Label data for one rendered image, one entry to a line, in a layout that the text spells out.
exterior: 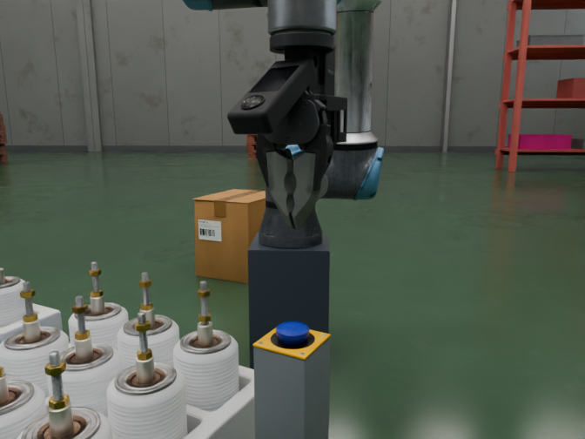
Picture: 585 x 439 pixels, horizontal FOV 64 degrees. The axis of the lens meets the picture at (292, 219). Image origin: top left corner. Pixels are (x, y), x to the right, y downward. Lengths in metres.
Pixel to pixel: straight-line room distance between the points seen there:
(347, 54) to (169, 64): 10.11
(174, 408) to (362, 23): 0.76
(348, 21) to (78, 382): 0.78
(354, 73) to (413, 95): 9.78
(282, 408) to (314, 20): 0.43
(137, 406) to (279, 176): 0.32
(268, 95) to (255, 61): 10.20
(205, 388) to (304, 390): 0.20
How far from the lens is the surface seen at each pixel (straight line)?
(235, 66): 10.72
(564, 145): 6.72
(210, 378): 0.71
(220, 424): 0.69
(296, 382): 0.57
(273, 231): 1.05
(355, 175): 1.00
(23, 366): 0.80
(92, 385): 0.71
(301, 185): 0.52
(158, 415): 0.63
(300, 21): 0.52
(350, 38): 1.00
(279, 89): 0.48
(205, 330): 0.72
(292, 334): 0.56
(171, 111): 10.97
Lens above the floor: 0.57
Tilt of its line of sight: 11 degrees down
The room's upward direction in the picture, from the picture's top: straight up
